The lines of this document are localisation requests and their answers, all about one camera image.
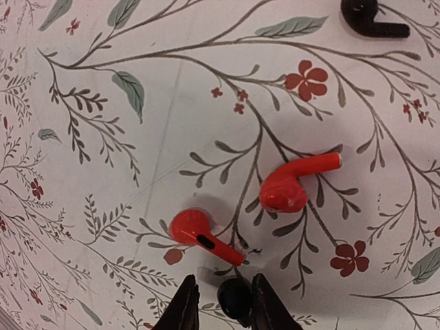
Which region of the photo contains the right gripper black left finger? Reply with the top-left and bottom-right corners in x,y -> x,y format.
153,274 -> 200,330

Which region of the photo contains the red earbud lower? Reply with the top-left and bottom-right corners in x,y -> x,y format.
169,208 -> 245,267

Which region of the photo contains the red earbud upper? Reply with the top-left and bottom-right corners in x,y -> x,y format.
258,153 -> 342,213

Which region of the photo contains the floral patterned table mat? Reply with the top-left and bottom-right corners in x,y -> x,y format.
1,1 -> 439,329

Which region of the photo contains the black earbud with red tip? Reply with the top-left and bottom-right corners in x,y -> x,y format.
340,0 -> 410,39

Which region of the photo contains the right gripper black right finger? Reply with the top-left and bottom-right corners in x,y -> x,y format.
251,273 -> 303,330

